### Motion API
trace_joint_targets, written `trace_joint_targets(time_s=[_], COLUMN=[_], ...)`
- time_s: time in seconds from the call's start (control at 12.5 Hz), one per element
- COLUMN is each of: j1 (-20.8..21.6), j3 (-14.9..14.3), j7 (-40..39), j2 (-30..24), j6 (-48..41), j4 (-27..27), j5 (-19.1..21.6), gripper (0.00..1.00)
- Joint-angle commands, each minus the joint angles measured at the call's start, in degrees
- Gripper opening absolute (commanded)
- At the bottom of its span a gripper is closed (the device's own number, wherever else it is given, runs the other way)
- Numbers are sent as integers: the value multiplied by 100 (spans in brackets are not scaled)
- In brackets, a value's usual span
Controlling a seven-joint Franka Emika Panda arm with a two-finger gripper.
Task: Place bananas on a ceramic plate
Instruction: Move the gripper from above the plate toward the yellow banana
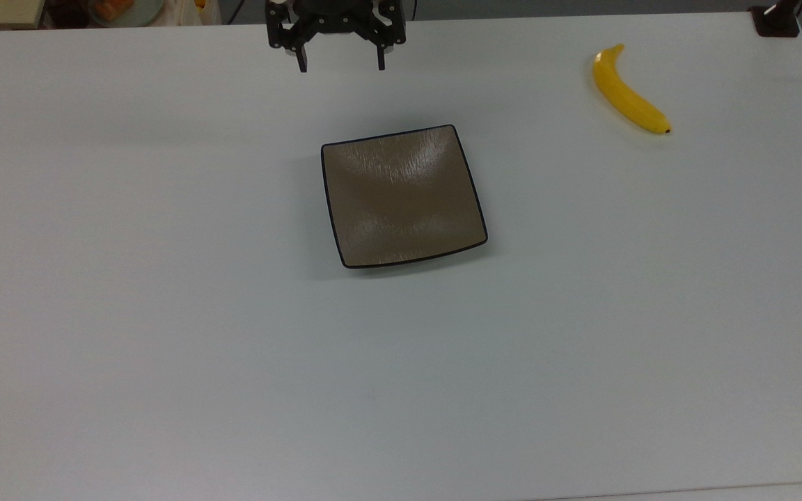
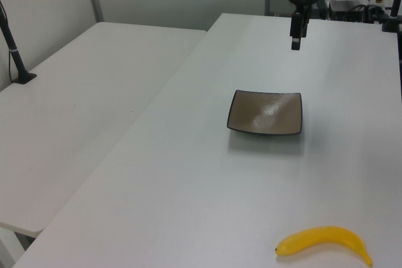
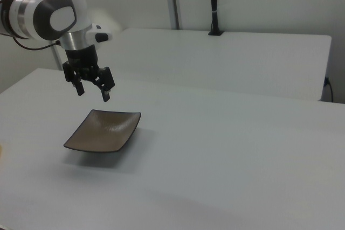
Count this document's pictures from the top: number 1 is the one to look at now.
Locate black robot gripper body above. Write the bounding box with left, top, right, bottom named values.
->
left=266, top=0, right=407, bottom=51

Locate yellow banana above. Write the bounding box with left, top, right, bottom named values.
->
left=593, top=44, right=672, bottom=135

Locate square brown ceramic plate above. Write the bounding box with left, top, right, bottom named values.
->
left=321, top=125, right=489, bottom=269

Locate pale green round plate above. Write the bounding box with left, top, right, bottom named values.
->
left=88, top=0, right=165, bottom=28

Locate white bag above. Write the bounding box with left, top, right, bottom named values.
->
left=163, top=0, right=222, bottom=27

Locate black camera stand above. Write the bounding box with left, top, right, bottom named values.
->
left=750, top=0, right=802, bottom=38

